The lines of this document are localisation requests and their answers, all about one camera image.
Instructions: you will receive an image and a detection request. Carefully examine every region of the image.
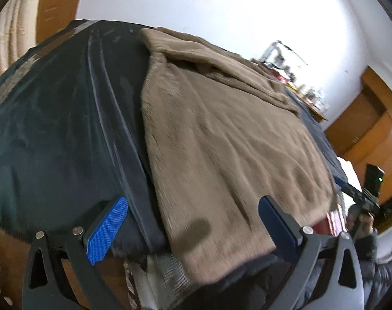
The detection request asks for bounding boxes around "brown fleece sweater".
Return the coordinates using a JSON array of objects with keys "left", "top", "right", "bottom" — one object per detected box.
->
[{"left": 139, "top": 27, "right": 339, "bottom": 285}]

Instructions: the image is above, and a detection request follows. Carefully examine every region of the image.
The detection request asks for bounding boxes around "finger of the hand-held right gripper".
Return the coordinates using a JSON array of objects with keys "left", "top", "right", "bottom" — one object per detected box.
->
[{"left": 333, "top": 176, "right": 364, "bottom": 201}]

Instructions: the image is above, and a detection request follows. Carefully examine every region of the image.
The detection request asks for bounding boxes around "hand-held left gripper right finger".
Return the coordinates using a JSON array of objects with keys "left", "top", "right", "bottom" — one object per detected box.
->
[{"left": 258, "top": 196, "right": 365, "bottom": 310}]

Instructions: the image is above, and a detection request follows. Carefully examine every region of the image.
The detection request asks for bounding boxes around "grey striped bedding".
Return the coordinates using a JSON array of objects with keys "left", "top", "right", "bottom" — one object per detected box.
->
[{"left": 122, "top": 250, "right": 222, "bottom": 310}]

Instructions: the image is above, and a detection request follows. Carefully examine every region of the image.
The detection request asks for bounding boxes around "dark bed sheet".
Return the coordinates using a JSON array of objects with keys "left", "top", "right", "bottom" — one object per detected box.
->
[{"left": 0, "top": 19, "right": 349, "bottom": 260}]

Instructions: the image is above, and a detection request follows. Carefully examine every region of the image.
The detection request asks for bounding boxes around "wooden wardrobe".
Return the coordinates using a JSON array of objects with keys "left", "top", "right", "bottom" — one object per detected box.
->
[{"left": 324, "top": 65, "right": 392, "bottom": 235}]

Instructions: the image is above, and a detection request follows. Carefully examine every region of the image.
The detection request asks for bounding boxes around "beige curtain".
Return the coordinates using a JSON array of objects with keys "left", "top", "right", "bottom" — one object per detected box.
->
[{"left": 0, "top": 0, "right": 44, "bottom": 86}]

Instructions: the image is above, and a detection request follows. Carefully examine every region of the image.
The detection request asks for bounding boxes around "person's right hand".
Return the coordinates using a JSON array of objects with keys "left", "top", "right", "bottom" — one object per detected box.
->
[{"left": 345, "top": 214, "right": 376, "bottom": 243}]

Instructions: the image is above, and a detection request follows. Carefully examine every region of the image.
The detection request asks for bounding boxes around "wooden desk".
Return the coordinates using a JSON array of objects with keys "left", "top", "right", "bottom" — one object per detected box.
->
[{"left": 252, "top": 57, "right": 329, "bottom": 122}]

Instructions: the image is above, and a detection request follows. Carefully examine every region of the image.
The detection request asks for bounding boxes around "wooden door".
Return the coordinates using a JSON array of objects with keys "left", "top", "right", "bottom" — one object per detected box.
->
[{"left": 35, "top": 0, "right": 89, "bottom": 45}]

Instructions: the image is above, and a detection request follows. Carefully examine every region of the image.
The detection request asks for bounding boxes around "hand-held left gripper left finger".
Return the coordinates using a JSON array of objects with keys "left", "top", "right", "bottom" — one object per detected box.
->
[{"left": 22, "top": 196, "right": 129, "bottom": 310}]

